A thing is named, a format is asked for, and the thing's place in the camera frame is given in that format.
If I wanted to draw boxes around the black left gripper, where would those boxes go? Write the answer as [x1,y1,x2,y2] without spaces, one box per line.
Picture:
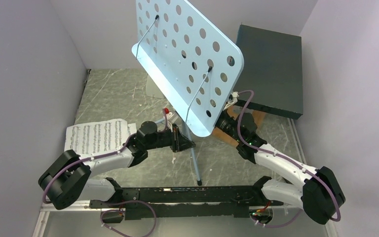
[146,124,195,154]

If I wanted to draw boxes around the light blue music stand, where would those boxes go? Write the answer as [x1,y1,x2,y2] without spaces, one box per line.
[131,0,245,187]

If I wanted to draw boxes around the sheet music page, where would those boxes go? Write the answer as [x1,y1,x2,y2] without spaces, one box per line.
[64,118,137,156]

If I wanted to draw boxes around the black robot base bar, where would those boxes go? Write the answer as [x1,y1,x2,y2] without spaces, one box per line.
[89,185,282,220]

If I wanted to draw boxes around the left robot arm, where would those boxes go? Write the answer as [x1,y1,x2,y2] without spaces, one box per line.
[38,121,195,210]

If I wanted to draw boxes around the wooden board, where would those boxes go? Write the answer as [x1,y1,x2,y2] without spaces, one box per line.
[212,110,267,147]

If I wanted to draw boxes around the white metronome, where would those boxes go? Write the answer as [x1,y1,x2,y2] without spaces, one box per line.
[146,75,165,99]

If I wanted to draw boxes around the dark green metal rack unit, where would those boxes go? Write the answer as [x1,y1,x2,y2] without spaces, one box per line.
[234,25,303,119]

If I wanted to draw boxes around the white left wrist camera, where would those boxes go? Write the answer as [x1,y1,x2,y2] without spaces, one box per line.
[164,108,182,124]

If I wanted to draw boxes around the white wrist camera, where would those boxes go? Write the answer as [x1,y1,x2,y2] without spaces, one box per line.
[223,91,239,111]
[164,108,182,124]

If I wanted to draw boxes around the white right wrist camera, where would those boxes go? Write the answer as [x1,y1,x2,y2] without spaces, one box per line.
[223,91,239,111]

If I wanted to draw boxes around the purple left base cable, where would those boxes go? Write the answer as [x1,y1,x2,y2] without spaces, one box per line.
[100,200,157,237]

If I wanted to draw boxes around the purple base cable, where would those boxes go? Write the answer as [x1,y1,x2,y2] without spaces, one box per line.
[100,200,157,237]
[250,209,302,229]

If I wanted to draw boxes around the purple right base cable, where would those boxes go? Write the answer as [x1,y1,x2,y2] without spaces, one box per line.
[250,209,302,229]

